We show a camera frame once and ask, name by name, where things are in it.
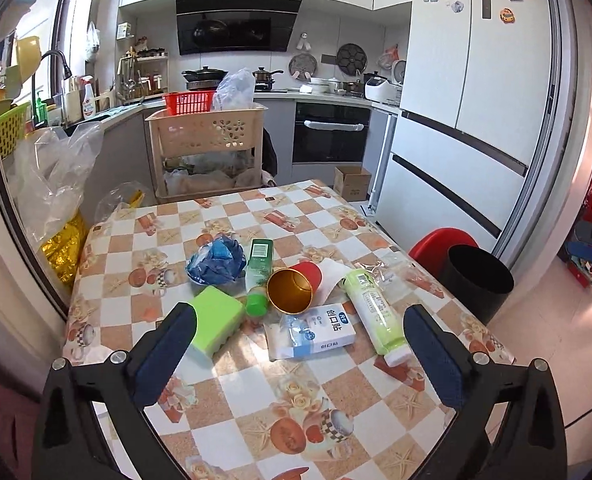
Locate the green sponge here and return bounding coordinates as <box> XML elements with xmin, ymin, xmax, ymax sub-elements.
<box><xmin>191</xmin><ymin>286</ymin><xmax>245</xmax><ymax>359</ymax></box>

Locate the light green tube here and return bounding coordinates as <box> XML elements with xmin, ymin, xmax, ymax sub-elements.
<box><xmin>343</xmin><ymin>269</ymin><xmax>412</xmax><ymax>367</ymax></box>

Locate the blue plastic bag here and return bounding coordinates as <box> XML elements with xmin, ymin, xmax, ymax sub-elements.
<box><xmin>185</xmin><ymin>236</ymin><xmax>246</xmax><ymax>286</ymax></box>

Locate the white plaster box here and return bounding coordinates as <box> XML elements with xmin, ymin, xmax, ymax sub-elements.
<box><xmin>263</xmin><ymin>304</ymin><xmax>355</xmax><ymax>361</ymax></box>

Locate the green cap bottle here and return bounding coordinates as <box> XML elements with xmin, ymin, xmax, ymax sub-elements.
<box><xmin>245</xmin><ymin>238</ymin><xmax>273</xmax><ymax>318</ymax></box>

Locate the red gold paper cup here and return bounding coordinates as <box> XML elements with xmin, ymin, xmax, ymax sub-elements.
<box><xmin>267</xmin><ymin>261</ymin><xmax>322</xmax><ymax>315</ymax></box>

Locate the white paper towel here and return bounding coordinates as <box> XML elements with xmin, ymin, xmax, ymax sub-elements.
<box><xmin>312</xmin><ymin>258</ymin><xmax>352</xmax><ymax>307</ymax></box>

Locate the black trash bin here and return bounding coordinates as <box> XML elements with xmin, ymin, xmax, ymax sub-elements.
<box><xmin>439</xmin><ymin>245</ymin><xmax>514</xmax><ymax>325</ymax></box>

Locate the black kitchen faucet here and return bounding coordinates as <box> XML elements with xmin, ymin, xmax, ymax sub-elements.
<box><xmin>31</xmin><ymin>49</ymin><xmax>72</xmax><ymax>128</ymax></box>

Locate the gold foil bag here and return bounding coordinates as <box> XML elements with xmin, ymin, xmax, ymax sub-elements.
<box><xmin>41</xmin><ymin>211</ymin><xmax>88</xmax><ymax>289</ymax></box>

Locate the red stool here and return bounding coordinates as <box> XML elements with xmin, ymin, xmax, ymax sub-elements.
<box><xmin>409</xmin><ymin>228</ymin><xmax>477</xmax><ymax>278</ymax></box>

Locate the clear plastic wrapper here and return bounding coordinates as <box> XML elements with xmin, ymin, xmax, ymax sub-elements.
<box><xmin>353</xmin><ymin>252</ymin><xmax>428</xmax><ymax>304</ymax></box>

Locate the clear plastic bag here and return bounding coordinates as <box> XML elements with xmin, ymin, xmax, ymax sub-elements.
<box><xmin>8</xmin><ymin>122</ymin><xmax>104</xmax><ymax>249</ymax></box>

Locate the cardboard box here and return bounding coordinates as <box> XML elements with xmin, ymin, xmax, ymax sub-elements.
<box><xmin>334</xmin><ymin>166</ymin><xmax>372</xmax><ymax>202</ymax></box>

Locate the beige plastic trolley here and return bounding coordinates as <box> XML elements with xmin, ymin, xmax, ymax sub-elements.
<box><xmin>147</xmin><ymin>103</ymin><xmax>267</xmax><ymax>203</ymax></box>

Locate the white refrigerator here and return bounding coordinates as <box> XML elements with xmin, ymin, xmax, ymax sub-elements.
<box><xmin>376</xmin><ymin>0</ymin><xmax>552</xmax><ymax>252</ymax></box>

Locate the yellow plastic basket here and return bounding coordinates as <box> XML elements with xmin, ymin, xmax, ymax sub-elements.
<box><xmin>0</xmin><ymin>102</ymin><xmax>30</xmax><ymax>158</ymax></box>

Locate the spray bottle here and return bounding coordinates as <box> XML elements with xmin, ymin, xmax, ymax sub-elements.
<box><xmin>79</xmin><ymin>75</ymin><xmax>97</xmax><ymax>119</ymax></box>

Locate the red plastic basket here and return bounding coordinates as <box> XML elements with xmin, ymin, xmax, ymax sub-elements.
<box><xmin>163</xmin><ymin>90</ymin><xmax>215</xmax><ymax>116</ymax></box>

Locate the black built-in oven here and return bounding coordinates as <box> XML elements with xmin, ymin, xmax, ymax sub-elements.
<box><xmin>293</xmin><ymin>102</ymin><xmax>371</xmax><ymax>164</ymax></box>

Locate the white rice cooker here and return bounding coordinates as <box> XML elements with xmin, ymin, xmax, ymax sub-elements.
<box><xmin>364</xmin><ymin>60</ymin><xmax>407</xmax><ymax>107</ymax></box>

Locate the translucent bag on trolley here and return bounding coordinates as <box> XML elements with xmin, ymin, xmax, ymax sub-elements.
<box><xmin>211</xmin><ymin>67</ymin><xmax>256</xmax><ymax>112</ymax></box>

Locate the black wok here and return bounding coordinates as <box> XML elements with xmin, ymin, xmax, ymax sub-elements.
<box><xmin>181</xmin><ymin>66</ymin><xmax>227</xmax><ymax>91</ymax></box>

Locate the black cooking pot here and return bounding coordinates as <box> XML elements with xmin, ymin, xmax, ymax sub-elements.
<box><xmin>253</xmin><ymin>67</ymin><xmax>283</xmax><ymax>92</ymax></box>

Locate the round black baking pan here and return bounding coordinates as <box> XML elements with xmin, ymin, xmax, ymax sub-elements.
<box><xmin>336</xmin><ymin>44</ymin><xmax>367</xmax><ymax>77</ymax></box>

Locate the black range hood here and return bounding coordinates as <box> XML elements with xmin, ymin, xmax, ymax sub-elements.
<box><xmin>175</xmin><ymin>0</ymin><xmax>302</xmax><ymax>55</ymax></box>

